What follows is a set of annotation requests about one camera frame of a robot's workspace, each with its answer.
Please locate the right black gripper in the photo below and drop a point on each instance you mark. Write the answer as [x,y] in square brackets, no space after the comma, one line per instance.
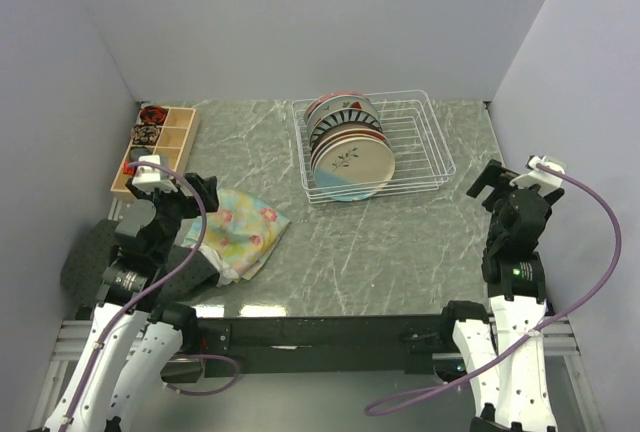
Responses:
[496,176]

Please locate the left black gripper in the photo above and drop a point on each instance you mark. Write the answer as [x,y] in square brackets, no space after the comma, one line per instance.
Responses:
[191,206]

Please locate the floral pastel cloth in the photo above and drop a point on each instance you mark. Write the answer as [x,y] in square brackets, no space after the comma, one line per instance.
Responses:
[244,231]

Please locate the cream blue plate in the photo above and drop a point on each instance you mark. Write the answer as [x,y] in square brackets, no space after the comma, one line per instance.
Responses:
[350,135]
[354,170]

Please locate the blue striped white plate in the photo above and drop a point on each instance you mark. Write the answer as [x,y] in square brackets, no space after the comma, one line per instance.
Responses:
[344,116]

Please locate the red teal floral plate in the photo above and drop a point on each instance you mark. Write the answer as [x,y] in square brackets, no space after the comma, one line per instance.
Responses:
[342,132]

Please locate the maroon rim beige plate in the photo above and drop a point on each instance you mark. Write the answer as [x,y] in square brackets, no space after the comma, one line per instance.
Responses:
[344,126]

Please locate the watermelon pattern plate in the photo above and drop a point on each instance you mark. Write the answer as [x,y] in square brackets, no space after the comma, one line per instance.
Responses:
[342,102]

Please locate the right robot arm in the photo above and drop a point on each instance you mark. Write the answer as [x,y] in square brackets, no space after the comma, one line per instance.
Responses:
[499,343]

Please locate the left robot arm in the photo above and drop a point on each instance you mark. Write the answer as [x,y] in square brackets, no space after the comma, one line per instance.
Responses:
[132,335]

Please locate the wooden compartment box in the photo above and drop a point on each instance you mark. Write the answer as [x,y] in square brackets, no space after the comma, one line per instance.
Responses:
[176,141]

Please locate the grey fabric item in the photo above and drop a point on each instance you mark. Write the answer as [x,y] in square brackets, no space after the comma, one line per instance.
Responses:
[137,152]

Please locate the patterned brown fabric item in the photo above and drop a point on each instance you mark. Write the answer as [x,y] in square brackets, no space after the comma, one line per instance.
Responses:
[145,134]

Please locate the red black fabric item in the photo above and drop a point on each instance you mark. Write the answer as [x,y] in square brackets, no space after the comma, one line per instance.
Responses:
[153,114]

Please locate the dark dotted cloth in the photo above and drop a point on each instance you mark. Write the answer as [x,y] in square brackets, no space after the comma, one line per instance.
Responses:
[99,269]

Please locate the black table front beam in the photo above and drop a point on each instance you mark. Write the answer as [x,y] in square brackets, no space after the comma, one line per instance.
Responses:
[412,344]

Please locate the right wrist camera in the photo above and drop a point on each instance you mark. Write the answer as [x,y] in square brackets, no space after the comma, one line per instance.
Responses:
[547,182]

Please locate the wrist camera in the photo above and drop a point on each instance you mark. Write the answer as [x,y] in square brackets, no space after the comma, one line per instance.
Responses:
[149,179]
[547,182]

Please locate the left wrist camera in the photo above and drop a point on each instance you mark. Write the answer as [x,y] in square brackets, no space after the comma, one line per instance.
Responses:
[149,179]

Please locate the white wire dish rack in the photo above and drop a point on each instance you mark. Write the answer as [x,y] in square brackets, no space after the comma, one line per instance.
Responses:
[422,157]

